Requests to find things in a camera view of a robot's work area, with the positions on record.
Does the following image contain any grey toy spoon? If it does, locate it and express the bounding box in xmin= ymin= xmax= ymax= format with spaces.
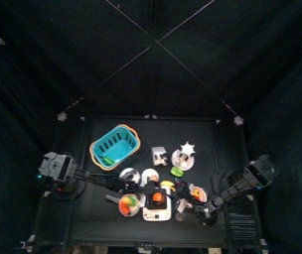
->
xmin=103 ymin=193 xmax=121 ymax=203

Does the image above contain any teal basket orange rim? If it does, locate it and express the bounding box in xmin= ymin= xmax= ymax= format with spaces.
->
xmin=88 ymin=123 xmax=141 ymax=172

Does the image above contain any green toy vegetable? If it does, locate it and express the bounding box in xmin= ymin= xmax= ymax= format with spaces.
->
xmin=169 ymin=166 xmax=186 ymax=179

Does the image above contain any white round bowl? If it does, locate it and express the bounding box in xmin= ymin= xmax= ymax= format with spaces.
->
xmin=117 ymin=167 xmax=141 ymax=183

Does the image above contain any yellow toy banana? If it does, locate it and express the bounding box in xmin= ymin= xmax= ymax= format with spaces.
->
xmin=159 ymin=180 xmax=177 ymax=191

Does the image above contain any small green toy piece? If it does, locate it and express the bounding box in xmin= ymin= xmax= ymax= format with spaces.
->
xmin=101 ymin=156 xmax=116 ymax=167

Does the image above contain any orange toy fruit ball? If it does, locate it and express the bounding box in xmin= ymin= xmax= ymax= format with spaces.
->
xmin=151 ymin=191 xmax=165 ymax=203

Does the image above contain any orange yellow toy fruit slice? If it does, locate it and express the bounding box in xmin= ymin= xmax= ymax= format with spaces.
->
xmin=119 ymin=199 xmax=131 ymax=215

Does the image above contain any small white saucer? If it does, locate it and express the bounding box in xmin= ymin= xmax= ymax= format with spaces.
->
xmin=140 ymin=168 xmax=161 ymax=184

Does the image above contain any green toy fruit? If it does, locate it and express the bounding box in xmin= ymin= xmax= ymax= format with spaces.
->
xmin=127 ymin=196 xmax=140 ymax=208

